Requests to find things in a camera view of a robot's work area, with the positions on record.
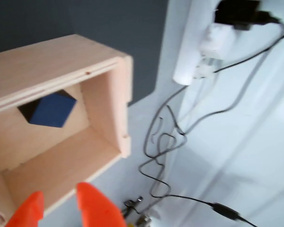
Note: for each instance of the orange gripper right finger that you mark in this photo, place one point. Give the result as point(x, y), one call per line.
point(99, 208)

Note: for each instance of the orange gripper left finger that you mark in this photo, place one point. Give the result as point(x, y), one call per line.
point(28, 210)

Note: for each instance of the blue cube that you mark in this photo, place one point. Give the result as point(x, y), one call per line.
point(54, 111)

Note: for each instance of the wooden box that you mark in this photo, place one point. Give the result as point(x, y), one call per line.
point(49, 61)

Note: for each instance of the white tube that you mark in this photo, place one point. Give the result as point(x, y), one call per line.
point(187, 59)

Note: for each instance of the dark grey mat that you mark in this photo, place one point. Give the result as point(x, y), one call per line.
point(85, 19)

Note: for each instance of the white plug block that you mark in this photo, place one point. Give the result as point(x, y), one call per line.
point(217, 37)

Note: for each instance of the black power adapter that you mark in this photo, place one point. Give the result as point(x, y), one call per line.
point(236, 14)

